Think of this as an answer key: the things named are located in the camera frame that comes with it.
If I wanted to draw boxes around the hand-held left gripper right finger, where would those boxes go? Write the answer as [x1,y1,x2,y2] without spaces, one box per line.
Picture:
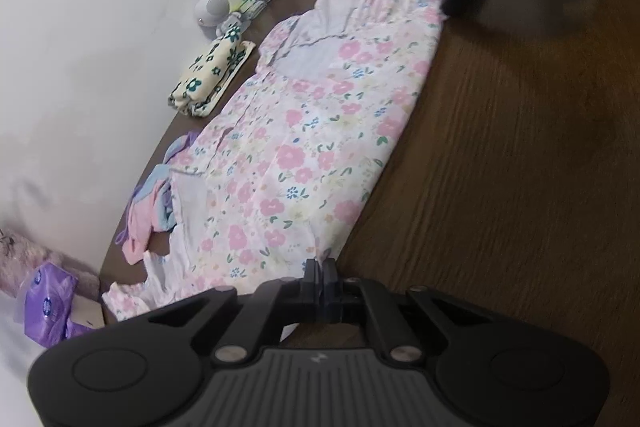
[322,258,494,364]

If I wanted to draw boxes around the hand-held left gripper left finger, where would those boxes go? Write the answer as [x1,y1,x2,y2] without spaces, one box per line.
[147,258,323,364]

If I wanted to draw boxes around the pink floral dress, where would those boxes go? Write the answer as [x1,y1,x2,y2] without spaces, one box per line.
[101,0,458,343]

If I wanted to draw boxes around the pink blue purple garment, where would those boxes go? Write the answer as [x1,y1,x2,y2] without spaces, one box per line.
[116,132,201,265]

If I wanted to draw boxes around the green white small boxes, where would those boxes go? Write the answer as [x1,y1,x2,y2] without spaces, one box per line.
[230,0,266,20]

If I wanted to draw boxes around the purple tissue pack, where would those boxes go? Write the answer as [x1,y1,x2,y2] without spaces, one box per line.
[65,297,108,343]
[22,263,78,348]

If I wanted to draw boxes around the folded cream floral cloth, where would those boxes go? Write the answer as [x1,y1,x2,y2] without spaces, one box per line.
[167,14,256,118]

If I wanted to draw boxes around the white round robot speaker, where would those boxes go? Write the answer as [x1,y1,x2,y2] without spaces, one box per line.
[194,0,251,40]

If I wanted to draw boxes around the fuzzy pink vase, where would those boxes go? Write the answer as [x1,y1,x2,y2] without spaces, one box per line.
[0,229,101,298]

